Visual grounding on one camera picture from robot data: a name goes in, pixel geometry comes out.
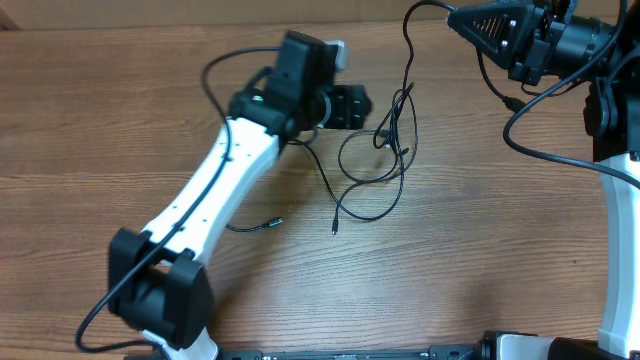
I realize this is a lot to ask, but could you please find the black USB cable long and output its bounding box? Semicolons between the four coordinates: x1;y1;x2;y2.
331;0;456;235

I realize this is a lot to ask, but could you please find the black USB cable short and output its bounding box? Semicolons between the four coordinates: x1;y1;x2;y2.
226;217;283;233

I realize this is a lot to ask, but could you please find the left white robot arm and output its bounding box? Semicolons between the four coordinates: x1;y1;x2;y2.
107;31;372;359

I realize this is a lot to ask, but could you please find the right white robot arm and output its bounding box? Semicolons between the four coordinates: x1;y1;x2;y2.
447;1;639;359

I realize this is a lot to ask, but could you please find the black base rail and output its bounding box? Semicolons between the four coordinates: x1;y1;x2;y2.
214;329;601;360

